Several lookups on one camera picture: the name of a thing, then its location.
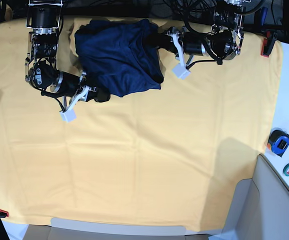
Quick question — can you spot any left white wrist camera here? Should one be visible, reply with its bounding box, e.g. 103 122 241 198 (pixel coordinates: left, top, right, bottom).
172 63 191 80

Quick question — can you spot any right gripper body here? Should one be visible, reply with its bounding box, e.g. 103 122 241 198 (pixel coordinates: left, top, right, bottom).
69 71 97 105

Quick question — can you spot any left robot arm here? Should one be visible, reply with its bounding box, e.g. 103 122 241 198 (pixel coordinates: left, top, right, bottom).
145 0 245 65

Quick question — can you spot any white cardboard box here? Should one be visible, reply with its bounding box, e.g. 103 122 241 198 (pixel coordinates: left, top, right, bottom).
23 218 212 240
209 154 289 240

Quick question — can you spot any white cardboard box bottom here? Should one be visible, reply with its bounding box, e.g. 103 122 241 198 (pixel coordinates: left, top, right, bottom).
23 218 212 240

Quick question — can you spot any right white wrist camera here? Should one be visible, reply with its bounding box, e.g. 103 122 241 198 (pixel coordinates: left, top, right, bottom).
60 96 77 123

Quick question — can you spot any blue tape measure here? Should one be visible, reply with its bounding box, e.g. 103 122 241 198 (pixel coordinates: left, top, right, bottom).
267 128 289 157

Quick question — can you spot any blue long-sleeve shirt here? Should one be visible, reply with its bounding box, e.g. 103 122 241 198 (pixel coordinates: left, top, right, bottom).
74 19 164 98

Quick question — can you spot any red clamp top right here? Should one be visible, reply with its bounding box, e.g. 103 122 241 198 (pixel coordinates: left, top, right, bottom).
261 31 278 58

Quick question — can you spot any white cardboard box right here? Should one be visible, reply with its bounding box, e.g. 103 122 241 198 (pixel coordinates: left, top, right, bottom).
209 154 289 240

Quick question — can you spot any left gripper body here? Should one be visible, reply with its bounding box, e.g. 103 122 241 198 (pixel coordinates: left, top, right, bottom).
164 26 186 60

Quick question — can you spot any yellow table cloth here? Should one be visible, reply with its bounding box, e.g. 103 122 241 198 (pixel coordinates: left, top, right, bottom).
0 19 283 232

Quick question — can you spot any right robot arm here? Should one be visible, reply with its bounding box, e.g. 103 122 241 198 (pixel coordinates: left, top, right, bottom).
24 0 111 111

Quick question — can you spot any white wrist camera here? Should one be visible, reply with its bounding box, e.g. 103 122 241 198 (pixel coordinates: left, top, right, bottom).
60 96 77 123
172 63 191 80

